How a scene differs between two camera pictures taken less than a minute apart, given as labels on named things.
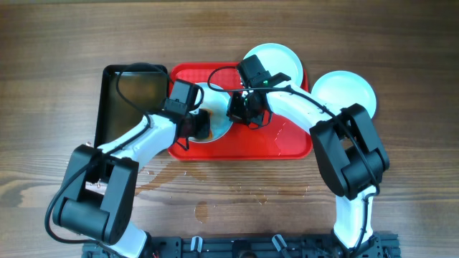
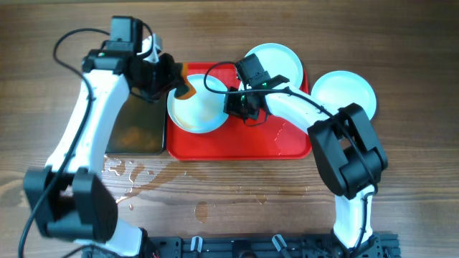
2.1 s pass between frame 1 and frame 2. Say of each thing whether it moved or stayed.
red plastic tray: stayed
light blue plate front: stayed
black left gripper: moved
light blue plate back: stayed
